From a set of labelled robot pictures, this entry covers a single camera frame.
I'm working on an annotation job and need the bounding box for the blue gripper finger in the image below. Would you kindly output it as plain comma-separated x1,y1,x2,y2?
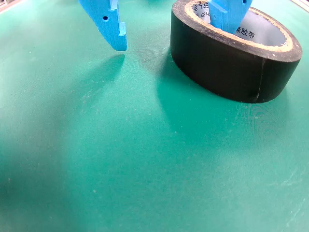
78,0,127,52
207,0,253,35

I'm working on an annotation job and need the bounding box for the black electrical tape roll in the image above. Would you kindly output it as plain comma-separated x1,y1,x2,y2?
170,0,303,104

